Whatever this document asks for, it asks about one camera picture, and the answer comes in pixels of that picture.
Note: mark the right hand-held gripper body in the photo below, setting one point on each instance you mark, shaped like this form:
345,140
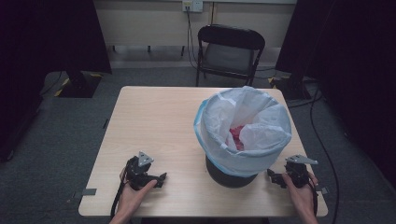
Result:
297,172

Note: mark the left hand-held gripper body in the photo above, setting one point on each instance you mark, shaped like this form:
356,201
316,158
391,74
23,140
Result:
138,174

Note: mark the person's right hand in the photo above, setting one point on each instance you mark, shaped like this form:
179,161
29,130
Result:
300,197

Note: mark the person's left hand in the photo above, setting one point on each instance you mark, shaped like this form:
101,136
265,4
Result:
132,199

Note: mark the grey tape strip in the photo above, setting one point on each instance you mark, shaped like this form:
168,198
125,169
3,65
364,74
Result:
323,189
88,192

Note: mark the dark round trash bin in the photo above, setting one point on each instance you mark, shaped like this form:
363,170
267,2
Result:
229,177

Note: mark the red crumpled wrapper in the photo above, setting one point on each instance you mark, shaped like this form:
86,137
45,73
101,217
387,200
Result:
236,137

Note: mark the bin with white bag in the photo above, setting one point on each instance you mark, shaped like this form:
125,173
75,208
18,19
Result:
246,124

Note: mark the black stand base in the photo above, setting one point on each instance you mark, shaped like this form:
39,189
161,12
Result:
79,84
291,87

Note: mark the black curtain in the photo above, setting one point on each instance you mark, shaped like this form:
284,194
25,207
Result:
40,46
351,62

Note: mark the black folding chair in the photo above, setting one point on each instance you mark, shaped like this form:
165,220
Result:
230,53

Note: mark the white wall socket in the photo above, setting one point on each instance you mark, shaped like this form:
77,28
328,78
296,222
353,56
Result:
192,5

